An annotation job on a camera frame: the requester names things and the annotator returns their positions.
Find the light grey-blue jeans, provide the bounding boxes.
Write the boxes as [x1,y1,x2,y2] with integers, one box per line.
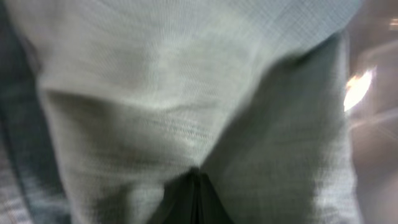
[1,0,362,223]

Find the clear plastic storage bin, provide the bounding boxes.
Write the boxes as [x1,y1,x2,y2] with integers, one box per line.
[347,0,397,224]

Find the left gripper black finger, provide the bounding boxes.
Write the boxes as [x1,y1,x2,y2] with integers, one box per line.
[148,167,233,224]

